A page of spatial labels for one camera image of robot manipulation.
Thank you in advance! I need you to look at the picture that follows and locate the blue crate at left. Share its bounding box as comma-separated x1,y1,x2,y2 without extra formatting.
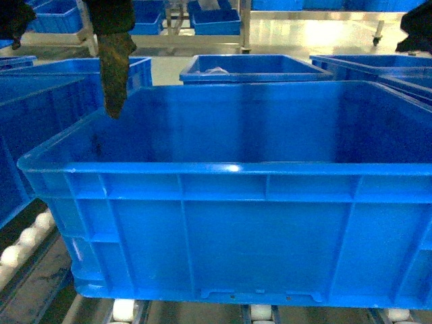
0,56,153,230

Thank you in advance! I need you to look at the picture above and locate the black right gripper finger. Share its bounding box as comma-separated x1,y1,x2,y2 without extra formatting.
396,1,431,54

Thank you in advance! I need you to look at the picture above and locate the blue crate at right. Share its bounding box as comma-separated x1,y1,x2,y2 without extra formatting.
310,55,431,105

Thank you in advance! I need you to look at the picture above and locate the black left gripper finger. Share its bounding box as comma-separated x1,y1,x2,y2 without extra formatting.
84,1,136,119
1,0,36,50

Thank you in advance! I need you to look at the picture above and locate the large blue plastic crate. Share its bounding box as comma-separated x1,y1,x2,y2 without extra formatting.
18,81,431,310

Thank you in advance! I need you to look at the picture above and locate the blue crate behind centre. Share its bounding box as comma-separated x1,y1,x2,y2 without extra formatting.
180,54,333,84

